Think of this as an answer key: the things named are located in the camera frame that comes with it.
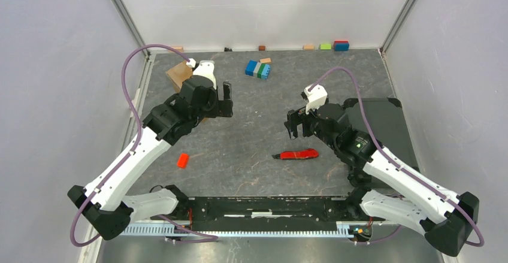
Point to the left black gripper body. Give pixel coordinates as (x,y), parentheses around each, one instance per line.
(212,109)

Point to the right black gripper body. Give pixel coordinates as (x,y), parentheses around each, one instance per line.
(311,126)

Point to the brown cardboard express box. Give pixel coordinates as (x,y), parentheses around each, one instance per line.
(178,74)

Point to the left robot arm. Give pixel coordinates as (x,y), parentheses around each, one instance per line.
(104,202)

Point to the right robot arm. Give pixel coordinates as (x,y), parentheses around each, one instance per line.
(445,218)

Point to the blue green block stack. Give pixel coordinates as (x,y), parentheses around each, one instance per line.
(257,70)

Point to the small red block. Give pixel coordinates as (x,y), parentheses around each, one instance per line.
(183,160)

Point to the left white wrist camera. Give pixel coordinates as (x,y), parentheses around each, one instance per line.
(203,68)

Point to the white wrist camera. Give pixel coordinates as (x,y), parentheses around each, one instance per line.
(315,96)
(203,68)

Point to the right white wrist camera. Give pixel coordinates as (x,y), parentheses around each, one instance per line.
(315,96)

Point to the red blue block at wall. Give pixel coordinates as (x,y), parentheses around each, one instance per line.
(341,46)

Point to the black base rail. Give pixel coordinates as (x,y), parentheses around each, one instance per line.
(314,213)

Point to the white toothed cable duct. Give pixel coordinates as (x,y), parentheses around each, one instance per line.
(168,230)

